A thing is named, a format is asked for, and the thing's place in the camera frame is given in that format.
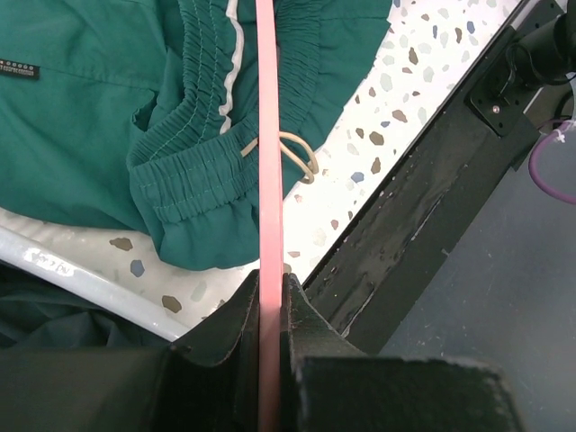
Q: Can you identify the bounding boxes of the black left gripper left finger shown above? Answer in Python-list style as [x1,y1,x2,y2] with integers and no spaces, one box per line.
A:
[1,270,259,431]

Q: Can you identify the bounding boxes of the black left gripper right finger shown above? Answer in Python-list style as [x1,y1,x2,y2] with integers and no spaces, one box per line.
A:
[281,274,527,431]

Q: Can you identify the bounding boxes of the pink hanger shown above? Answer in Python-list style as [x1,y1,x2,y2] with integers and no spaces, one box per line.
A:
[256,0,284,432]

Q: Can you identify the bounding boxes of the green shorts with drawstring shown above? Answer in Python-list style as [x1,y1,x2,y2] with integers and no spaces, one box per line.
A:
[0,0,392,272]

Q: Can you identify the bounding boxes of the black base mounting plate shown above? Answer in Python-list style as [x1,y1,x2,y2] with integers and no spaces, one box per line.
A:
[304,1,563,354]

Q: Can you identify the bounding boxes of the white perforated laundry basket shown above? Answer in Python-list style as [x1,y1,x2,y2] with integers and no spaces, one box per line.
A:
[0,224,190,342]

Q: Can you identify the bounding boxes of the dark navy clothes in basket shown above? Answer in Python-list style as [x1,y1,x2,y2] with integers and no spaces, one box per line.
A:
[1,264,168,349]

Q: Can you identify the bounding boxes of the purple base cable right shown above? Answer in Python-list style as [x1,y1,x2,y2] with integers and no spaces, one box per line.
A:
[528,117,576,206]

